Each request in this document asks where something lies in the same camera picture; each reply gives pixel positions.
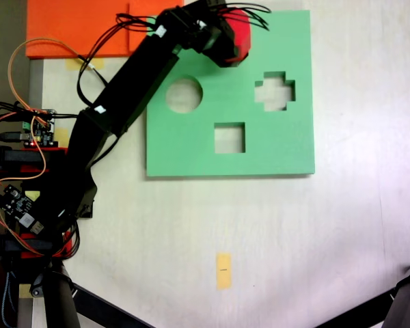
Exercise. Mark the wide yellow tape strip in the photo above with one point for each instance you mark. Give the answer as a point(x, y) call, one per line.
point(73, 65)

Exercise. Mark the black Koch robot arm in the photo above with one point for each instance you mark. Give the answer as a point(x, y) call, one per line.
point(136, 75)

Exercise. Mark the large flat orange block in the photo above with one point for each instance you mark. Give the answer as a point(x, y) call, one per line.
point(75, 27)

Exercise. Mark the green shape sorter board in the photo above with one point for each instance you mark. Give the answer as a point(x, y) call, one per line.
point(276, 143)

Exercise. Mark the red octagonal pillar block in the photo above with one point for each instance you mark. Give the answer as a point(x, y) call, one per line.
point(242, 37)

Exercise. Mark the long yellow tape marker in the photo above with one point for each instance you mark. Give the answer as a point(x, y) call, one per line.
point(224, 278)

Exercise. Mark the black table clamp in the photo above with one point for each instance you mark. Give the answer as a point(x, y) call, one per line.
point(27, 246)
point(17, 156)

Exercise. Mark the small yellow tape piece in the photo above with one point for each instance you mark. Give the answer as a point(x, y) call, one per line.
point(24, 290)
point(63, 132)

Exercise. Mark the thick black tripod leg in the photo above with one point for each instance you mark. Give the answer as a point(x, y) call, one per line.
point(59, 300)

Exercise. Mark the black power converter board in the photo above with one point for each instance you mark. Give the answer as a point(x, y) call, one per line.
point(18, 205)

